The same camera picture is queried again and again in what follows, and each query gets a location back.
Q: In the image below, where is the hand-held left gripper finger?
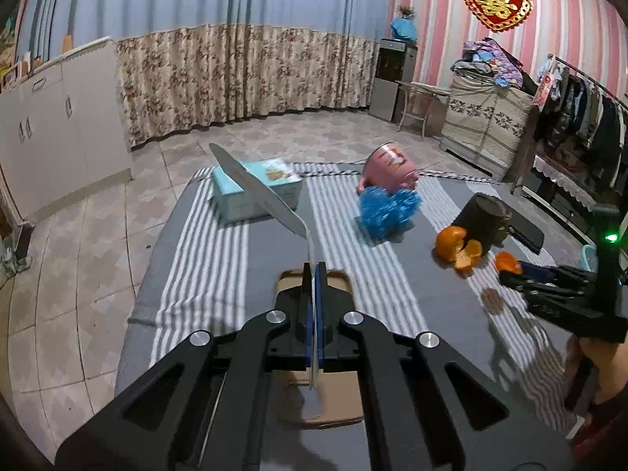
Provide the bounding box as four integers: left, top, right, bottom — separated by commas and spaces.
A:
314, 262, 576, 471
54, 262, 315, 471

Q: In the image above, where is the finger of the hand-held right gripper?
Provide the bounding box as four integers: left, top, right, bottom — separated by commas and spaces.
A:
510, 262, 597, 286
499, 272, 597, 316

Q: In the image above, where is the light blue plastic basket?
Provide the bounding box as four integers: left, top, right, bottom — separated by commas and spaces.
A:
580, 244, 602, 274

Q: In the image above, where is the small orange peel piece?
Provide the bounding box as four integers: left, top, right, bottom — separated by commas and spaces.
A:
495, 251, 524, 276

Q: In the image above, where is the person's right hand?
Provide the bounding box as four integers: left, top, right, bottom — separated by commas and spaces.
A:
564, 336, 628, 406

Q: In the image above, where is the wooden cutting board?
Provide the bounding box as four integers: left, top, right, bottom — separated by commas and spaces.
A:
275, 267, 367, 431

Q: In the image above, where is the black flat case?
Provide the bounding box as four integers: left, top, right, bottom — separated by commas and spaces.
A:
505, 213, 546, 255

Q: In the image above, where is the low dark cabinet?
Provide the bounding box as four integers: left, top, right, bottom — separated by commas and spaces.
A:
520, 154, 605, 247

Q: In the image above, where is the grey striped blanket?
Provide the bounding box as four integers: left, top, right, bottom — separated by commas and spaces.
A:
115, 161, 597, 471

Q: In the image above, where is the white lace cloth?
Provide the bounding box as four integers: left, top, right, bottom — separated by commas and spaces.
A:
532, 154, 598, 213

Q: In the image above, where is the black cup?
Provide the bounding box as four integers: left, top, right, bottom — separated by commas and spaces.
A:
454, 194, 514, 259

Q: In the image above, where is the peeled orange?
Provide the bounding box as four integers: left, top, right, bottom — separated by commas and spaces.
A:
434, 226, 484, 276

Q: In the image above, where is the blue mesh bath sponge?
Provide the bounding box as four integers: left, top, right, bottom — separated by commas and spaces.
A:
360, 186, 422, 241

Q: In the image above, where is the teal tissue box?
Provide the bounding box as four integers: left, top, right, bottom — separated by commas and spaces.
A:
211, 158, 304, 222

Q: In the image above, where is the row of hanging clothes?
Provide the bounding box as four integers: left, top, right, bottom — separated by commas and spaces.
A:
532, 66, 628, 193

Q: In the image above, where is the cabinet under patterned cloth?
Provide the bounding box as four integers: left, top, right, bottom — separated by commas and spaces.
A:
439, 73, 536, 183

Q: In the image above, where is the pink pig cup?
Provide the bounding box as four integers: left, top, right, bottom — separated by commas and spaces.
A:
357, 142, 421, 197

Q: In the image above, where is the pink hanging bag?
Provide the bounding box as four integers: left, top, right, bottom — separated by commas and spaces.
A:
532, 59, 565, 111

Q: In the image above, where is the metal clothes rack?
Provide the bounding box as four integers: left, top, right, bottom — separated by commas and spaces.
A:
510, 54, 628, 197

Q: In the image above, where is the pile of clothes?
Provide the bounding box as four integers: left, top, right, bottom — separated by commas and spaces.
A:
451, 37, 539, 94

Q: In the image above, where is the small metal folding table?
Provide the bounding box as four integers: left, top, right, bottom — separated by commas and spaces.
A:
395, 80, 451, 139

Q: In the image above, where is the grey water dispenser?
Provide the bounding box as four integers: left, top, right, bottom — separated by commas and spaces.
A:
369, 38, 419, 124

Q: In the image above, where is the blue and floral curtain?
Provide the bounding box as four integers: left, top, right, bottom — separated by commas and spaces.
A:
15, 0, 394, 149

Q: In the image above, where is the blue cloth bundle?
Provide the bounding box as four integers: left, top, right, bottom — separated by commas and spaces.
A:
390, 5, 419, 44

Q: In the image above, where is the white low cabinet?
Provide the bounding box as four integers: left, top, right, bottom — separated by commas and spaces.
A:
0, 37, 135, 227

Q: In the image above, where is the red heart wall decoration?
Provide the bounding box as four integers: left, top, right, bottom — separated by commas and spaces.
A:
460, 0, 535, 33

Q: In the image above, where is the colourful wall poster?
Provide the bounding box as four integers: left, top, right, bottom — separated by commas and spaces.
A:
0, 7, 23, 85

